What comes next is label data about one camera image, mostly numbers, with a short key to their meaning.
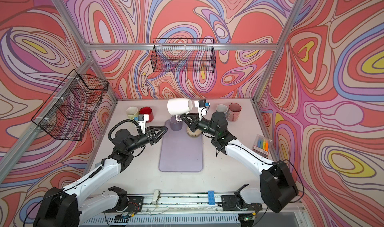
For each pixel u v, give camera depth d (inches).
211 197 29.0
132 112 40.8
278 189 16.4
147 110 40.4
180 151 36.0
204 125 25.5
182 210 28.9
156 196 28.9
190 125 26.1
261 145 36.7
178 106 26.4
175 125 38.9
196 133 36.8
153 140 25.7
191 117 26.1
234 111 38.9
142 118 25.9
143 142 26.1
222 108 39.5
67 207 15.4
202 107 24.7
